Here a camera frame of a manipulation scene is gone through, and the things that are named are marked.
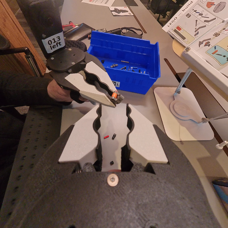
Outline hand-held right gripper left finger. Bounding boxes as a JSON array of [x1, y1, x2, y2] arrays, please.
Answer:
[[58, 104, 103, 167]]

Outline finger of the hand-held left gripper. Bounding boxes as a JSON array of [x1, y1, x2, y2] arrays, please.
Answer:
[[64, 72, 116, 108], [83, 61, 118, 94]]

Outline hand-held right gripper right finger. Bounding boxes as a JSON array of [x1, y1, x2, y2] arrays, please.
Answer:
[[122, 103, 169, 167]]

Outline dark grey connector piece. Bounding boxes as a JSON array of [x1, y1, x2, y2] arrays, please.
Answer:
[[107, 90, 125, 105]]

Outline person's left forearm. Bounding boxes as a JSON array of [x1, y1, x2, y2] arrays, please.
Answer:
[[0, 70, 54, 107]]

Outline person's left hand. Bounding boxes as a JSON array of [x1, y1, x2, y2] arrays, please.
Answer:
[[47, 79, 90, 104]]

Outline scattered small grey parts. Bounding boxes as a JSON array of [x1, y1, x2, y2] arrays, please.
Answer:
[[101, 60, 146, 74]]

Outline blue plastic bin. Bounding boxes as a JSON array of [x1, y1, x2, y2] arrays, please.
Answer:
[[87, 31, 161, 95]]

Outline black flat pouch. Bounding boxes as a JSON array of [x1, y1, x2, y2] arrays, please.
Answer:
[[63, 23, 95, 41]]

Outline black perforated board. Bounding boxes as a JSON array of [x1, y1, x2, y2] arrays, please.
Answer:
[[0, 106, 63, 218]]

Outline black chair armrest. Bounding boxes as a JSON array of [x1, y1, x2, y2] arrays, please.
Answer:
[[0, 35, 43, 77]]

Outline wooden pillar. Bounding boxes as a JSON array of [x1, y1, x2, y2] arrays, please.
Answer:
[[0, 0, 47, 76]]

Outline dark flat strip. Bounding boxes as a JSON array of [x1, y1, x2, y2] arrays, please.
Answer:
[[130, 7, 147, 34]]

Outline paper sheet with red mark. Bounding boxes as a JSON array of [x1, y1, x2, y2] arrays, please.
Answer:
[[81, 0, 116, 7]]

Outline small printed booklet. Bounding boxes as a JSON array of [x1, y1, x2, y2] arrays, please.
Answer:
[[109, 6, 134, 17]]

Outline white stand peg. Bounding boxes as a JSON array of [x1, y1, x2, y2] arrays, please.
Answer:
[[216, 140, 228, 150]]

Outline blue printed cardboard box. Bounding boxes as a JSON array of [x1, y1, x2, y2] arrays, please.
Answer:
[[213, 180, 228, 211]]

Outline black office chair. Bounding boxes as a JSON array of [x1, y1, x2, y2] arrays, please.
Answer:
[[148, 0, 178, 18]]

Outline white booklet holder board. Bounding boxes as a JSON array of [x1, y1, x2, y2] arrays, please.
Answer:
[[181, 47, 228, 96]]

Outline red handled tool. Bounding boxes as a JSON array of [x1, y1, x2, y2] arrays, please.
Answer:
[[62, 21, 79, 29]]

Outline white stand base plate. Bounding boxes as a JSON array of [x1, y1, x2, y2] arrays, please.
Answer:
[[154, 87, 214, 141]]

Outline black strap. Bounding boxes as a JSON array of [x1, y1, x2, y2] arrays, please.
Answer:
[[107, 27, 143, 39]]

